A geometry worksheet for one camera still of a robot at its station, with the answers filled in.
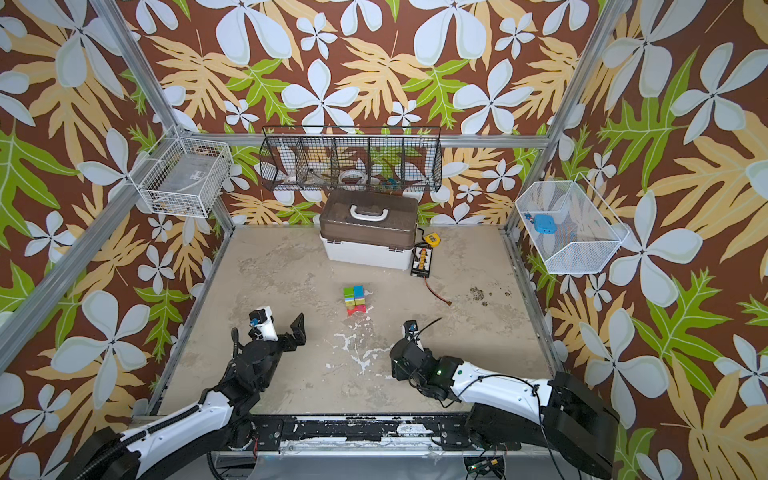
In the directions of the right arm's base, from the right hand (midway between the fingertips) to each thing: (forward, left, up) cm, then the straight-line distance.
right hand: (397, 358), depth 84 cm
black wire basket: (+56, +14, +29) cm, 65 cm away
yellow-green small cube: (+16, +11, +5) cm, 20 cm away
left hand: (+10, +31, +9) cm, 34 cm away
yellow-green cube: (+15, +14, +4) cm, 21 cm away
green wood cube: (+18, +14, +7) cm, 24 cm away
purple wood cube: (+16, +11, +7) cm, 21 cm away
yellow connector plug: (+47, -16, -1) cm, 50 cm away
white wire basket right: (+22, -50, +28) cm, 61 cm away
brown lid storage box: (+34, +8, +19) cm, 40 cm away
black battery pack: (+40, -11, -1) cm, 41 cm away
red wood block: (+16, +12, +2) cm, 20 cm away
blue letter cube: (+16, +14, +6) cm, 22 cm away
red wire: (+24, -13, -2) cm, 28 cm away
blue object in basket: (+31, -44, +23) cm, 59 cm away
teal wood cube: (+17, +11, +9) cm, 22 cm away
